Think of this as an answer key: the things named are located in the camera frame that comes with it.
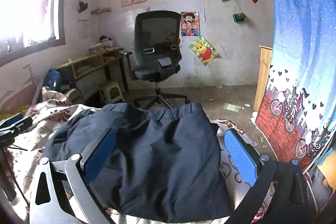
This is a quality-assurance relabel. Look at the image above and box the navy blue padded jacket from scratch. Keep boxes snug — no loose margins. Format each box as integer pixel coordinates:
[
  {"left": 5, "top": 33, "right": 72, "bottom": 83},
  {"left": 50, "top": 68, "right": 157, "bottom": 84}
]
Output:
[{"left": 43, "top": 102, "right": 232, "bottom": 223}]

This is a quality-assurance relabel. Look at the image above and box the floral cream red bedspread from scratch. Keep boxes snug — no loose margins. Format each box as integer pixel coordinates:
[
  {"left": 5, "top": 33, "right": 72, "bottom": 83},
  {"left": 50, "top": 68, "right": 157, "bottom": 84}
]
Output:
[{"left": 11, "top": 88, "right": 275, "bottom": 223}]

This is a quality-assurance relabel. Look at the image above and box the blue backpack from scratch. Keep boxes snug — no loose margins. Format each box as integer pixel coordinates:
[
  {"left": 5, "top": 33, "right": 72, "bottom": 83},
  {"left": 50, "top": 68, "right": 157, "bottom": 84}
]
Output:
[{"left": 43, "top": 68, "right": 62, "bottom": 91}]

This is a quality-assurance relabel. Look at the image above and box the green plastic stool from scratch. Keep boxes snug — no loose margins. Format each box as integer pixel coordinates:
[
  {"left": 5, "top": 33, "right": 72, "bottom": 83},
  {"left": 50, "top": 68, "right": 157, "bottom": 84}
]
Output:
[{"left": 98, "top": 80, "right": 125, "bottom": 105}]

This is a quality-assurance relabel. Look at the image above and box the blue printed curtain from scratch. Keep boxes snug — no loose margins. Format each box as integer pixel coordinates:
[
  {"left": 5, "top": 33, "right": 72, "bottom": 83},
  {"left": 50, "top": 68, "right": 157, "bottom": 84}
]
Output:
[{"left": 256, "top": 0, "right": 335, "bottom": 172}]

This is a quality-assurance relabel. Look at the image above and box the wooden desk with shelf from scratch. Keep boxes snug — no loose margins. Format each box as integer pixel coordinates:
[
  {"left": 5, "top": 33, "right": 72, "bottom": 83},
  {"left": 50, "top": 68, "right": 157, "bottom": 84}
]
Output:
[{"left": 55, "top": 47, "right": 129, "bottom": 92}]

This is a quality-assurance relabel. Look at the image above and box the Winnie the Pooh poster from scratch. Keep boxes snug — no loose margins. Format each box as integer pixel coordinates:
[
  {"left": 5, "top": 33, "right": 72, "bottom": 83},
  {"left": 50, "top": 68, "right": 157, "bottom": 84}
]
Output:
[{"left": 189, "top": 36, "right": 219, "bottom": 66}]

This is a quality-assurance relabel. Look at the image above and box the black mesh office chair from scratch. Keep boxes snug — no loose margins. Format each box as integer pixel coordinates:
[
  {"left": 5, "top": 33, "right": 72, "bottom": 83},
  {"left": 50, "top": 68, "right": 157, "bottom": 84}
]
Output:
[{"left": 120, "top": 10, "right": 190, "bottom": 109}]

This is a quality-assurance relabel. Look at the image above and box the anime cartoon poster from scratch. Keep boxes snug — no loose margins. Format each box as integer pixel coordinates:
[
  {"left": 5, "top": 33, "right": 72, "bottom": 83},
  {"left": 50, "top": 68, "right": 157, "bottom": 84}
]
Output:
[{"left": 181, "top": 12, "right": 200, "bottom": 36}]

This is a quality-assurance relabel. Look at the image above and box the green hanging wall pouch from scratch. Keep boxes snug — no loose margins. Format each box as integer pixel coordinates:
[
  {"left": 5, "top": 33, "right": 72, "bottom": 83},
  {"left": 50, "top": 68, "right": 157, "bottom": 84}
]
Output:
[{"left": 233, "top": 12, "right": 246, "bottom": 23}]

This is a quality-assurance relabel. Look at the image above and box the window with brown frame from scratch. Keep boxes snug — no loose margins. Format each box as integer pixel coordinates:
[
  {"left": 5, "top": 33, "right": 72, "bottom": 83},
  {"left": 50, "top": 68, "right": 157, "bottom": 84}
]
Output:
[{"left": 1, "top": 0, "right": 66, "bottom": 65}]

